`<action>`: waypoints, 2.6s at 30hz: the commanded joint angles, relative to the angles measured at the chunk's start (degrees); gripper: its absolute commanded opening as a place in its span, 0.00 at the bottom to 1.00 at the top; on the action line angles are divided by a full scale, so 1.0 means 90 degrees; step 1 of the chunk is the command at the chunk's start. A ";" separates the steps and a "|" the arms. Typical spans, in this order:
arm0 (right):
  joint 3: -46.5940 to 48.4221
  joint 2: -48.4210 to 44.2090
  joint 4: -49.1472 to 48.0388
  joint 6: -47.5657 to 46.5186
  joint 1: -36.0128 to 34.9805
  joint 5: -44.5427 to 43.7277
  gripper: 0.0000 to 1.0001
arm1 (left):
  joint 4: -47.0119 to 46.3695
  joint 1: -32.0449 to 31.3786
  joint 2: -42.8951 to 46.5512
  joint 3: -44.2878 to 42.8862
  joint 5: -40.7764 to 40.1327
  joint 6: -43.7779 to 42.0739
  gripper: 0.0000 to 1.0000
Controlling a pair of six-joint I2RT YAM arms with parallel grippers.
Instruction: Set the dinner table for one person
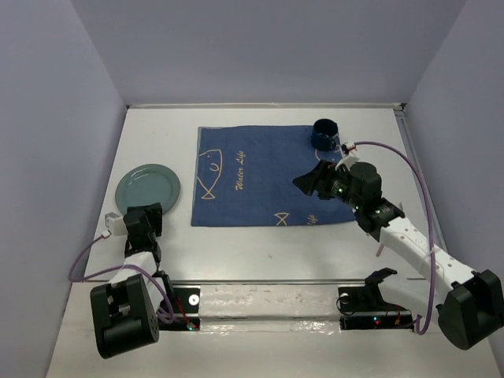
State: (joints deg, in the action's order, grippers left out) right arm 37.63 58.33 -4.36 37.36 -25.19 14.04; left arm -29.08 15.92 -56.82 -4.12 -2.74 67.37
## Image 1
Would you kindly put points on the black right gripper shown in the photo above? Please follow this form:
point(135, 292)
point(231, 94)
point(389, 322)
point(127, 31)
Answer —
point(318, 179)

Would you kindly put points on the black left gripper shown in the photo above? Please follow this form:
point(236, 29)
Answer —
point(152, 213)

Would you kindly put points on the teal ceramic plate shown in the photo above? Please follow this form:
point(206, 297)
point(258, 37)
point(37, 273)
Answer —
point(146, 185)

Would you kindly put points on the dark blue mug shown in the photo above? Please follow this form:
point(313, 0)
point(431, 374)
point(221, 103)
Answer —
point(324, 134)

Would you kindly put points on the blue fish-print placemat cloth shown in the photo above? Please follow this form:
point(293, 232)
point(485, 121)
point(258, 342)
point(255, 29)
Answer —
point(244, 178)

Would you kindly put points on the pink-handled fork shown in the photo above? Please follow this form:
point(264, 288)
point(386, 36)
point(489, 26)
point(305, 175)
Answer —
point(380, 250)

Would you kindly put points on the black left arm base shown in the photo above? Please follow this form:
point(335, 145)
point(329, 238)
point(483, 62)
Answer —
point(142, 311)

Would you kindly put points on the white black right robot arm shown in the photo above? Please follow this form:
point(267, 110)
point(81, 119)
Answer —
point(469, 304)

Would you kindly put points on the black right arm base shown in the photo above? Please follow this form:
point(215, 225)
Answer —
point(363, 307)

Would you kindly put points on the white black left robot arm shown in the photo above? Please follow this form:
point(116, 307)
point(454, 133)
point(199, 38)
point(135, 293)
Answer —
point(142, 263)

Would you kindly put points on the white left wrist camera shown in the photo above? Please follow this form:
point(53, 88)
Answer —
point(115, 224)

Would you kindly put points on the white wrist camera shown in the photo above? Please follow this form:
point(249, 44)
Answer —
point(115, 224)
point(349, 155)

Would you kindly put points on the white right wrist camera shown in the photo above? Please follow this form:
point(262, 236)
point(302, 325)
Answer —
point(349, 155)

